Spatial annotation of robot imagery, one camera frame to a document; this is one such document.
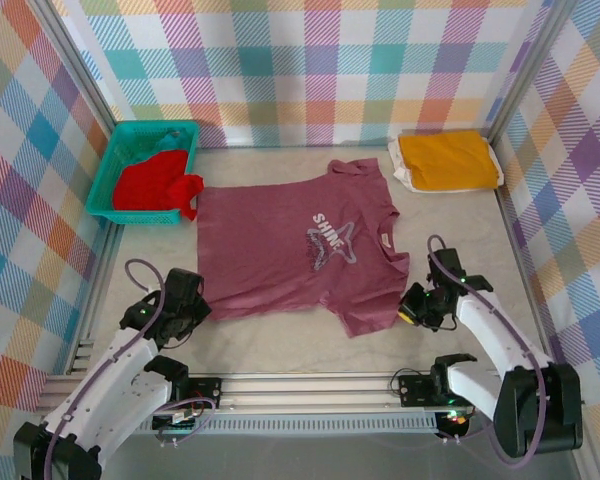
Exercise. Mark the maroon printed t-shirt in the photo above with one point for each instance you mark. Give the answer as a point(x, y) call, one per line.
point(260, 250)

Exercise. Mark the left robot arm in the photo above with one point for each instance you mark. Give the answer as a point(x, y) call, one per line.
point(105, 380)

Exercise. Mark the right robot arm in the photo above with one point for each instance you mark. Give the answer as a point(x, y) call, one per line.
point(490, 320)

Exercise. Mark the folded yellow cloth stack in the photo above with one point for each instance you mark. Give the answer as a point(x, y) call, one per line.
point(400, 175)

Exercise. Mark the small controller circuit board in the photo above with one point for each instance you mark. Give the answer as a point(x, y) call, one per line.
point(177, 422)
point(455, 422)

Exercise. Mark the teal plastic basket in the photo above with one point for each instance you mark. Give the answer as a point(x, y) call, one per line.
point(130, 216)

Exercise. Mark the red t-shirt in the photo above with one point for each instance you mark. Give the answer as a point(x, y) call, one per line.
point(150, 185)

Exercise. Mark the folded mustard yellow t-shirt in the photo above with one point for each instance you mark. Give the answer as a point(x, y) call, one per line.
point(445, 160)

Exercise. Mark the teal t-shirt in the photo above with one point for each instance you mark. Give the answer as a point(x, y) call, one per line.
point(172, 144)

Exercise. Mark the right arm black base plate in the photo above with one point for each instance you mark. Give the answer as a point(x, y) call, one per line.
point(412, 390)

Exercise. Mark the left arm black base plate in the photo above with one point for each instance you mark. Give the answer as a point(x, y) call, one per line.
point(210, 392)

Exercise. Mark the long aluminium base rail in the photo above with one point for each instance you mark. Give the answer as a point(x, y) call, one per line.
point(305, 392)

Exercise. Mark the aluminium frame post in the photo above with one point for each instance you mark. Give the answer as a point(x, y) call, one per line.
point(525, 70)
point(80, 65)

